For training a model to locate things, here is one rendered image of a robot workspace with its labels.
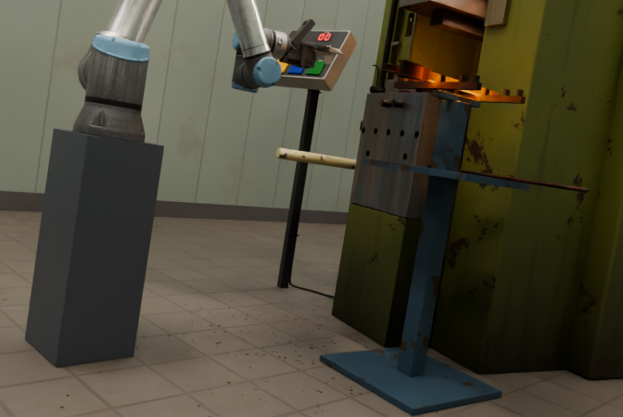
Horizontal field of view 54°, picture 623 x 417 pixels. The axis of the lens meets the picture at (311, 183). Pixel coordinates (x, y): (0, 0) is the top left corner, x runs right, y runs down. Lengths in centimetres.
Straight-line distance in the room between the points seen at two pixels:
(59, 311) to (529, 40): 164
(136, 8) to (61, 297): 85
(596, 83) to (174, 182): 315
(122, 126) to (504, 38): 131
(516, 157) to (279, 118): 333
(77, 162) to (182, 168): 302
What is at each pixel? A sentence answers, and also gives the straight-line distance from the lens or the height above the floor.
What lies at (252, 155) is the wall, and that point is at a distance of 504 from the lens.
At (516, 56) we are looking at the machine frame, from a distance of 220.
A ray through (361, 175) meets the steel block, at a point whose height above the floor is 58.
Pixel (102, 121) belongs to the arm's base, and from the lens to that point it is 170.
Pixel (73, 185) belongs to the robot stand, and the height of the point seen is 47.
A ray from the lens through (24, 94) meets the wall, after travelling 413.
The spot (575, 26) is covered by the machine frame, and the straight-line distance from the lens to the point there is 229.
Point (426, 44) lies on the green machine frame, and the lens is 270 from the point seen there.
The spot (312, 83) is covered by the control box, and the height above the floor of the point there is 94.
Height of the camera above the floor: 65
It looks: 3 degrees down
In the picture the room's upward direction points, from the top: 9 degrees clockwise
